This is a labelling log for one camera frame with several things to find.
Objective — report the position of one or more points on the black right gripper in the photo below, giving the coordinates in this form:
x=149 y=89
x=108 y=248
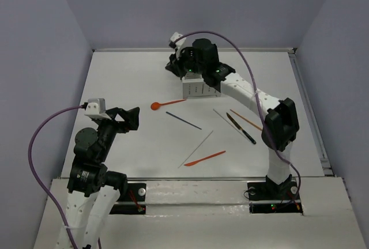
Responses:
x=174 y=66

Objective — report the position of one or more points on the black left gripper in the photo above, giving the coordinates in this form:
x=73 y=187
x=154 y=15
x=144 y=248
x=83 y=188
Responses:
x=116 y=120

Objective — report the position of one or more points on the orange plastic spoon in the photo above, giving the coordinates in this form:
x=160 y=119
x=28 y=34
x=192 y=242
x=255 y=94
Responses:
x=156 y=105

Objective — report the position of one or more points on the dark blue chopstick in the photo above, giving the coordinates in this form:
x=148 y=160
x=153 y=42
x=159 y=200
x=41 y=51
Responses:
x=182 y=120

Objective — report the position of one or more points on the orange plastic knife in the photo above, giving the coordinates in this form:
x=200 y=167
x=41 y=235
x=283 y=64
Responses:
x=203 y=159

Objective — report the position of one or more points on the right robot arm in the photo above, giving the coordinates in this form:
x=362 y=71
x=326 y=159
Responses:
x=279 y=117

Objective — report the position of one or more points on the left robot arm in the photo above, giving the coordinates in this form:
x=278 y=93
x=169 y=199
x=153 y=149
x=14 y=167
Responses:
x=92 y=188

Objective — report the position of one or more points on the white utensil caddy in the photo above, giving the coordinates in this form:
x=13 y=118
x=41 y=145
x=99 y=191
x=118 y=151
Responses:
x=193 y=86

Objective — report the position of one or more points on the orange wooden chopstick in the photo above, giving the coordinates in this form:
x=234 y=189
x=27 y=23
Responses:
x=247 y=120

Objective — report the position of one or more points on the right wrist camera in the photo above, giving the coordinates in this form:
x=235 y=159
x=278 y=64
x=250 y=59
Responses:
x=177 y=42

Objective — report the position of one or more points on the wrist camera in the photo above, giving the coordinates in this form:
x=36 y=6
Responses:
x=177 y=42
x=95 y=108

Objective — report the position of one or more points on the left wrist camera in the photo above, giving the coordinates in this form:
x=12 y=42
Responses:
x=95 y=108

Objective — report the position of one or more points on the gold black-handled knife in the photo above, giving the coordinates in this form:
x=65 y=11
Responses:
x=238 y=126

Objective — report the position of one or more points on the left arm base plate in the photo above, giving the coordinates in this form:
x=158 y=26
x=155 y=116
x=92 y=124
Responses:
x=133 y=202

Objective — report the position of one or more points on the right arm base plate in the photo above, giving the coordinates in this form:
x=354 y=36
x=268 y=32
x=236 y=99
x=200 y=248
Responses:
x=262 y=201

